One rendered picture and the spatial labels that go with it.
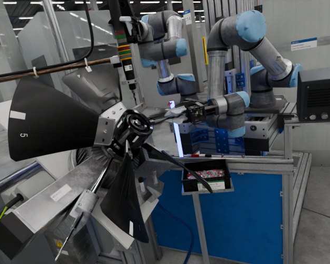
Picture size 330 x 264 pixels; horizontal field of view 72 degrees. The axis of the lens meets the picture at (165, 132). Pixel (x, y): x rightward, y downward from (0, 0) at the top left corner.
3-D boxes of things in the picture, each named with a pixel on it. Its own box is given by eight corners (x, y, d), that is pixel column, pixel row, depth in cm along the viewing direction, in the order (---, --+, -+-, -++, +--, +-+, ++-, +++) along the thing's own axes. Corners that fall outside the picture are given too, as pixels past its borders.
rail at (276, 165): (131, 168, 144) (128, 157, 141) (134, 165, 147) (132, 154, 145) (293, 175, 106) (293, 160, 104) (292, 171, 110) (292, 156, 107)
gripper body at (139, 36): (138, 40, 83) (147, 41, 94) (132, 14, 80) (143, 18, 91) (119, 44, 85) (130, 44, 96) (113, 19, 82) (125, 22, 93)
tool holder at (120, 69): (116, 86, 78) (109, 57, 75) (116, 85, 85) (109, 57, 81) (142, 81, 79) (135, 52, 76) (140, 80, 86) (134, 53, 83)
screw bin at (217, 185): (183, 194, 103) (180, 180, 101) (184, 174, 119) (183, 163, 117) (232, 189, 99) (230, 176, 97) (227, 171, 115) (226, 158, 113)
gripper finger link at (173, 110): (166, 112, 87) (189, 108, 89) (162, 108, 92) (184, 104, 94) (167, 120, 88) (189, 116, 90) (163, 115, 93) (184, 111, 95)
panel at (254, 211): (157, 246, 164) (138, 167, 143) (158, 245, 166) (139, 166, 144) (284, 272, 130) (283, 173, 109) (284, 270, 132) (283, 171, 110)
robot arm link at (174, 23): (185, 24, 138) (188, 62, 103) (168, 28, 140) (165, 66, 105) (182, 3, 130) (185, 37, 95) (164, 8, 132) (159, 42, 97)
